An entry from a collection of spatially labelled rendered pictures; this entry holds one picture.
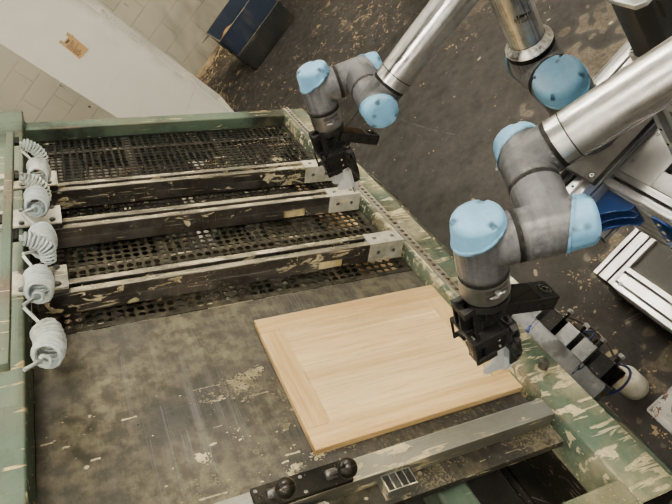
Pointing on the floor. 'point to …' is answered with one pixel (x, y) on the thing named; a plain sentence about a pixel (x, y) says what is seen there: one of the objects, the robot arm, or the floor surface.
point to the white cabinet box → (103, 59)
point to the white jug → (636, 389)
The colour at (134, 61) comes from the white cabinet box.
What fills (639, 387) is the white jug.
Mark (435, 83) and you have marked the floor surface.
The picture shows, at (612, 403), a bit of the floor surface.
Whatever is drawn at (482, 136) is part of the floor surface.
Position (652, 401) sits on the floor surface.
